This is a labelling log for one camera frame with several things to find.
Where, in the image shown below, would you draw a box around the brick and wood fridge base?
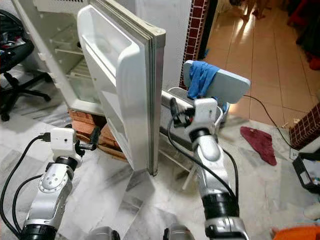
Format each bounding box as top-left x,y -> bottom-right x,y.
67,107 -> 128,161

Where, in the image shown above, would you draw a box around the blue cloth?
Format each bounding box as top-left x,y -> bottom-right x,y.
186,61 -> 222,101

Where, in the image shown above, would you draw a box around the white folding chair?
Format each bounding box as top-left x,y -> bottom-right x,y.
160,60 -> 252,192

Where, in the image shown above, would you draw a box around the dark red rag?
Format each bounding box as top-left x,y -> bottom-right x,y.
239,126 -> 279,167

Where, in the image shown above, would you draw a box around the robot left leg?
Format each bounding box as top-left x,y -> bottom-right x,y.
85,226 -> 121,240

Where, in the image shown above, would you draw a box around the robot leg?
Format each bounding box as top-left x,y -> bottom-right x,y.
162,224 -> 198,240
85,226 -> 121,240

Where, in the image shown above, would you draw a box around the black office chair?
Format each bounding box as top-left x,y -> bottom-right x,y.
0,10 -> 54,121

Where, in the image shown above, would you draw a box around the robot right leg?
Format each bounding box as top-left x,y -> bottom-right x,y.
162,224 -> 198,240

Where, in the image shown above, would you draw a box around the standing person bare legs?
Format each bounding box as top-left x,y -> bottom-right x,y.
240,0 -> 273,21

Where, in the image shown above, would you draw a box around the black box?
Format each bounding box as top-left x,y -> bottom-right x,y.
292,151 -> 320,195

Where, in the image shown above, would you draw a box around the orange plastic object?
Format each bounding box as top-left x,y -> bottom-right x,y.
271,225 -> 320,240

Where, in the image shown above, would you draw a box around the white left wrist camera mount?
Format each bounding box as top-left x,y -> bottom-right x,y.
49,127 -> 77,162

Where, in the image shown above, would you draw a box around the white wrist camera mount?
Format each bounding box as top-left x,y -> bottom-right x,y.
49,127 -> 77,162
191,98 -> 218,130

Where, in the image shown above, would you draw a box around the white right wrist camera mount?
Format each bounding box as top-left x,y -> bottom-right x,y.
191,98 -> 218,130

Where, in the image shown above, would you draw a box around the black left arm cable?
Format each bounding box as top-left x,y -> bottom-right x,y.
11,174 -> 50,236
0,132 -> 52,236

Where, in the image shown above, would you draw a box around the thin black floor cable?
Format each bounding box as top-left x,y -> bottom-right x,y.
249,94 -> 293,146

